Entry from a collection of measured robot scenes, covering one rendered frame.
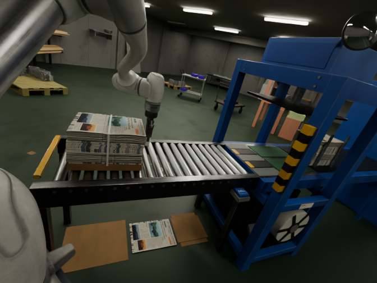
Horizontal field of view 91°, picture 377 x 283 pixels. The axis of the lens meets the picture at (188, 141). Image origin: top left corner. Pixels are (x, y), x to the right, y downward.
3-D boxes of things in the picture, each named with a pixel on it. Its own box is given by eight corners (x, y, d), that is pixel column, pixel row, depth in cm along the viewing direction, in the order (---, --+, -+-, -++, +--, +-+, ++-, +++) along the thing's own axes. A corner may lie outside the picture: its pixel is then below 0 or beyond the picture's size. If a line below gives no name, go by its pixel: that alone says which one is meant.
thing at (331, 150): (309, 166, 175) (323, 141, 164) (285, 150, 199) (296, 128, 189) (332, 165, 190) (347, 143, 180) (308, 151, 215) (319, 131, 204)
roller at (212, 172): (213, 181, 125) (215, 176, 123) (189, 147, 164) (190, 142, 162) (219, 181, 127) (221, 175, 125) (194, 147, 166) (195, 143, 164)
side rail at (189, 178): (31, 210, 85) (28, 189, 80) (35, 201, 89) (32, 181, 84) (254, 190, 139) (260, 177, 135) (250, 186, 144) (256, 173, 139)
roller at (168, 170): (167, 184, 112) (169, 177, 110) (152, 146, 151) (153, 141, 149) (175, 183, 114) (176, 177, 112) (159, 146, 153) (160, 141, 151)
